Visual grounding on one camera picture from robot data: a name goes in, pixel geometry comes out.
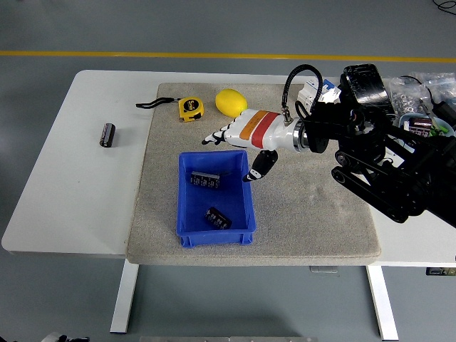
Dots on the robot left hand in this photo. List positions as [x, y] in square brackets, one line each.
[64, 338]

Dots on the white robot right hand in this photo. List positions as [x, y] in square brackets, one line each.
[263, 132]

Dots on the dark cylindrical battery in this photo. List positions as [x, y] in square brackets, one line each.
[218, 218]
[205, 179]
[107, 135]
[420, 125]

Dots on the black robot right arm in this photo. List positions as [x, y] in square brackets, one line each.
[392, 185]

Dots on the blue plastic box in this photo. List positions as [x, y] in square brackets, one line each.
[199, 203]

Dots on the yellow lemon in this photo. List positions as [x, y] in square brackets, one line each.
[231, 101]

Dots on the white circuit breaker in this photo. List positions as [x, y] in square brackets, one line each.
[308, 92]

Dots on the white table leg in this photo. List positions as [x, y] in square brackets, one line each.
[124, 299]
[383, 303]

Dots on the yellow tape measure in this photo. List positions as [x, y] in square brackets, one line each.
[191, 109]

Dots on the grey-brown felt mat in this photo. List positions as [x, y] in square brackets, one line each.
[303, 221]

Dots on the glossy black device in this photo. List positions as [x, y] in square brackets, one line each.
[368, 85]

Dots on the light blue bowl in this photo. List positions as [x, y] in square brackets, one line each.
[404, 119]

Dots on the clear bag of nuts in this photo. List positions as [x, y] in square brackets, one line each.
[406, 98]

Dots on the green small parts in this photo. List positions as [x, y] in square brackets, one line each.
[437, 131]

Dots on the clear plastic bag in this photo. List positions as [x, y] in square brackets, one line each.
[440, 80]

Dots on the black power adapter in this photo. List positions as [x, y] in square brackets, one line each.
[447, 112]

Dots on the table control panel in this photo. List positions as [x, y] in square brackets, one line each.
[440, 271]

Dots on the grey under-table bracket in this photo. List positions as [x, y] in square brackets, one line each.
[323, 269]

